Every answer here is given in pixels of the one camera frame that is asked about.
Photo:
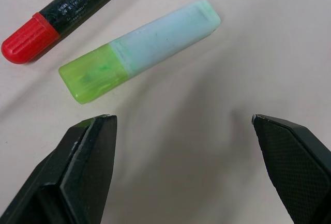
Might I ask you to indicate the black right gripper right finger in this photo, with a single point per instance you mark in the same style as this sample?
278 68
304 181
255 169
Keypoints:
297 167

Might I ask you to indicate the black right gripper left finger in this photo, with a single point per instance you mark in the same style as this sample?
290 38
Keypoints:
77 172

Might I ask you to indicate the green highlighter with green cap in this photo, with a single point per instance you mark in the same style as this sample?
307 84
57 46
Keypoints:
144 50

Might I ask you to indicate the black marker with red cap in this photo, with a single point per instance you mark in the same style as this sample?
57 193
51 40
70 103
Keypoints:
54 19

